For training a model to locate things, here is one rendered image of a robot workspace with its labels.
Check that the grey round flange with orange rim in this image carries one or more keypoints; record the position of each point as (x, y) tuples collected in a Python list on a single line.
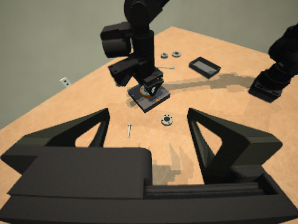
[(145, 94)]

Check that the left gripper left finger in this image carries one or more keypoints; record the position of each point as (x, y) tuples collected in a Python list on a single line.
[(66, 134)]

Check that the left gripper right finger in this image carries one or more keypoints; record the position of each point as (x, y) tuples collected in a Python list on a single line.
[(241, 145)]

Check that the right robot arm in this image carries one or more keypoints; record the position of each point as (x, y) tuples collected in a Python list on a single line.
[(140, 13)]

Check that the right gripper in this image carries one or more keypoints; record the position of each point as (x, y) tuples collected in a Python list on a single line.
[(155, 80)]

